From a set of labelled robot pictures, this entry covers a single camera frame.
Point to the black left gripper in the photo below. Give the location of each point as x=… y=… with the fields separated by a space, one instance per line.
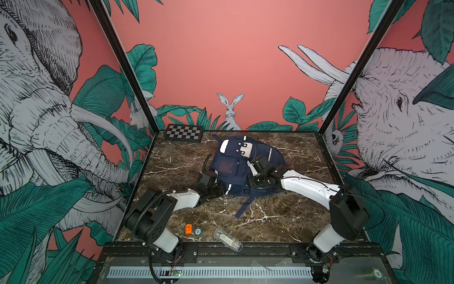
x=221 y=190

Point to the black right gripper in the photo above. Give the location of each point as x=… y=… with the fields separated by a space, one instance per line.
x=251 y=177

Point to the navy blue school backpack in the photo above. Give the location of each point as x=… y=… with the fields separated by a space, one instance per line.
x=230 y=164

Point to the clear plastic supply case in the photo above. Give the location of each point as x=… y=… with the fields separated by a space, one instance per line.
x=228 y=240

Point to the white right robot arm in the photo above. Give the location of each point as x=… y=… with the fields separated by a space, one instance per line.
x=347 y=209

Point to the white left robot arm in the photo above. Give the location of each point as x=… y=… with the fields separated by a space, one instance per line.
x=147 y=219

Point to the orange pencil sharpener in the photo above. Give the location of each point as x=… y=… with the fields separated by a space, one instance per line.
x=188 y=229

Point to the black white checkerboard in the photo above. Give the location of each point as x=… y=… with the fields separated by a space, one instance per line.
x=183 y=133

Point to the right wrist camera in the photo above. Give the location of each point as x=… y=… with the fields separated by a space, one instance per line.
x=252 y=168

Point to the black front mounting rail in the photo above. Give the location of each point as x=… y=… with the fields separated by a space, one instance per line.
x=191 y=252

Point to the white slotted cable duct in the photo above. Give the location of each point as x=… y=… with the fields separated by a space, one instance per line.
x=207 y=272

